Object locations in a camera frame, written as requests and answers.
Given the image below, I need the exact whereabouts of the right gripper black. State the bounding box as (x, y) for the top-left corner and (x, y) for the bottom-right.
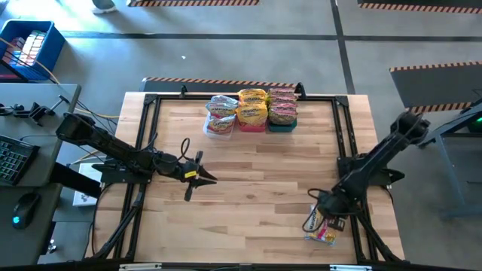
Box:
(326, 189), (354, 232)

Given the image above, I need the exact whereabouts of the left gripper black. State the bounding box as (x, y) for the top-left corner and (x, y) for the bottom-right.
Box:
(175, 150), (218, 202)

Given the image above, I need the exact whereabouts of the silver aluminium extrusion piece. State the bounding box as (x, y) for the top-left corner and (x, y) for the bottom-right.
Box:
(330, 264), (372, 271)
(119, 263), (163, 271)

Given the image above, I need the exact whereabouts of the pink plastic bin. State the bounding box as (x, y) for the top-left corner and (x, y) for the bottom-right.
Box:
(236, 122), (267, 133)

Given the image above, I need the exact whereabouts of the black hazard-striped floor mat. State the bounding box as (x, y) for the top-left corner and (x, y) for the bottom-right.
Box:
(357, 0), (482, 15)
(389, 61), (482, 114)
(126, 0), (261, 8)
(139, 77), (298, 93)

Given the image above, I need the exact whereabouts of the blue plastic bin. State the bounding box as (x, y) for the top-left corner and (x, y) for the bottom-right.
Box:
(267, 120), (298, 133)

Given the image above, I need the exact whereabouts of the white cardboard box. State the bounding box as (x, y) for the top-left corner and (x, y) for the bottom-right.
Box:
(72, 161), (105, 208)

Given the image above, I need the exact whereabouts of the blue-grey metal stand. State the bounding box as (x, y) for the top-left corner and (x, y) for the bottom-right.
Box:
(413, 101), (482, 221)

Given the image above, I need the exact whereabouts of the black desk clamp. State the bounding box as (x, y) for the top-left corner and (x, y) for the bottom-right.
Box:
(0, 96), (71, 123)

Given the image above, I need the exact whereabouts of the grey desk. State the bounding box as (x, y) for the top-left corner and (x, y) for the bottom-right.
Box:
(0, 82), (82, 271)

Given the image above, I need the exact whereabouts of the black computer mouse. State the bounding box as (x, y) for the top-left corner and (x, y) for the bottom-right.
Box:
(11, 192), (41, 230)

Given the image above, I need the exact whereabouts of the black keyboard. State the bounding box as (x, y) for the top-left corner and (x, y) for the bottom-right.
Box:
(0, 134), (39, 187)

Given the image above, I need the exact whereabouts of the blue storage crate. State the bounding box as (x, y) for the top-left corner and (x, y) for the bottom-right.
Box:
(0, 19), (67, 82)

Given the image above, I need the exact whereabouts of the person's foot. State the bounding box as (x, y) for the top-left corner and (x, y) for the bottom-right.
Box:
(92, 0), (117, 14)

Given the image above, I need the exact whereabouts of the stack of colourful packets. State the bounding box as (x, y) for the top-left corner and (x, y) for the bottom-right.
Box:
(2, 29), (48, 68)

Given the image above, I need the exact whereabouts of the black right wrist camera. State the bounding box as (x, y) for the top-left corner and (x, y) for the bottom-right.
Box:
(317, 196), (333, 216)

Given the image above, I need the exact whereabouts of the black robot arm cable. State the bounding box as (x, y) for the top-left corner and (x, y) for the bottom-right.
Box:
(178, 137), (191, 163)
(301, 187), (329, 233)

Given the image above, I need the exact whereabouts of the black aluminium table frame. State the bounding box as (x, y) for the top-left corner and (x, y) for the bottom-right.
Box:
(85, 82), (407, 266)

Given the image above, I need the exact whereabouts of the yellow cable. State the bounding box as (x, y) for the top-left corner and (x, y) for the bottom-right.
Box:
(0, 36), (120, 165)

